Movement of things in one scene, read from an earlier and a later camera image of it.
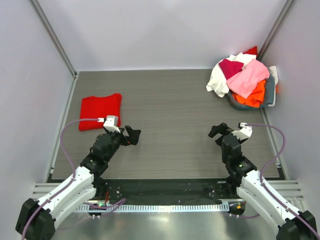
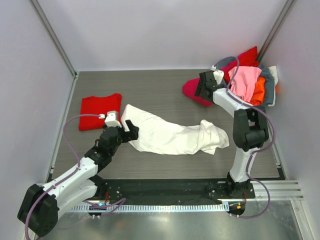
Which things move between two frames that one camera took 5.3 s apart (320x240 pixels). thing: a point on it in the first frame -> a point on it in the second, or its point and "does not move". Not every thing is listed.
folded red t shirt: (93, 107) does not move
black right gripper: (224, 133) -> (202, 83)
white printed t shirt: (218, 82) -> (158, 136)
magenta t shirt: (230, 68) -> (190, 87)
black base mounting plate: (165, 191) does not move
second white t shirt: (273, 71) does not move
